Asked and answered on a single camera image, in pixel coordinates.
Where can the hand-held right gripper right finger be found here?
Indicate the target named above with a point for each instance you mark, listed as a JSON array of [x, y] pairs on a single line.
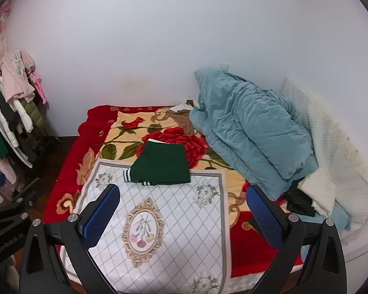
[[265, 220]]

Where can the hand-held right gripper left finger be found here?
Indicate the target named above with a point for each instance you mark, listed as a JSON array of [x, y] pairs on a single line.
[[101, 217]]

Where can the green and cream varsity jacket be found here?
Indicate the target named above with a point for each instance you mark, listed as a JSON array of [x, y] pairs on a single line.
[[162, 165]]

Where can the rack of hanging clothes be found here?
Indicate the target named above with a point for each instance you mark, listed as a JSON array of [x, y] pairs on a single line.
[[12, 104]]

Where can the red floral blanket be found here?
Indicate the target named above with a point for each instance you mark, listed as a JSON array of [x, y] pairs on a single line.
[[242, 251]]

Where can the white fleece blanket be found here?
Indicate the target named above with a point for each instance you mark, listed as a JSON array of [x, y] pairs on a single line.
[[319, 193]]

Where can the white bed sheet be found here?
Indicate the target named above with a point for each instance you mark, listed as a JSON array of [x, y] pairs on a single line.
[[263, 283]]

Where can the light blue pillow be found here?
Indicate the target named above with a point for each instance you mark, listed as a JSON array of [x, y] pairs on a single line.
[[340, 217]]

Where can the white quilted floral mat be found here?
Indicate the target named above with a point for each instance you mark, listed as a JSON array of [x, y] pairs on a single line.
[[178, 220]]

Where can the blue duvet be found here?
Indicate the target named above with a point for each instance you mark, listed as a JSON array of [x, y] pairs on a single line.
[[251, 128]]

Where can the white textured bed cover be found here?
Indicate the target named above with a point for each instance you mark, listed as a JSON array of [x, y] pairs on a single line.
[[334, 147]]

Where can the brown cloth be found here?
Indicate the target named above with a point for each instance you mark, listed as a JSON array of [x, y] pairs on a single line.
[[185, 122]]

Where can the white and black cloth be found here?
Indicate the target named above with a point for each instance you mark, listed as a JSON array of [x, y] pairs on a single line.
[[181, 107]]

